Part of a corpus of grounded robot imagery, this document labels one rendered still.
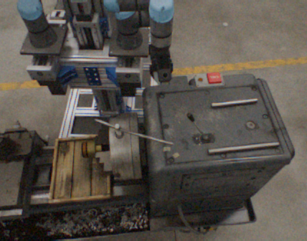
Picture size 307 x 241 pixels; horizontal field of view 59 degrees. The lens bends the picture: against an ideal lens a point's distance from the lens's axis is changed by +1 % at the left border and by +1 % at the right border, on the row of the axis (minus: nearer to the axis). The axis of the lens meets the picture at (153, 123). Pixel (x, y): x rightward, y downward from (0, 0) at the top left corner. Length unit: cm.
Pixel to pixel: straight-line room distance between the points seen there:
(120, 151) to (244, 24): 291
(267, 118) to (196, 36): 236
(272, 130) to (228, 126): 18
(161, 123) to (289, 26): 298
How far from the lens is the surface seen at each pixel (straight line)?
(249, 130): 119
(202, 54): 325
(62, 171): 152
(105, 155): 125
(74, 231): 175
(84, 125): 244
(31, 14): 158
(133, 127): 115
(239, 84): 132
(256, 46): 350
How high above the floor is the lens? 222
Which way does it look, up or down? 58 degrees down
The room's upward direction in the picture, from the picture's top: 1 degrees counter-clockwise
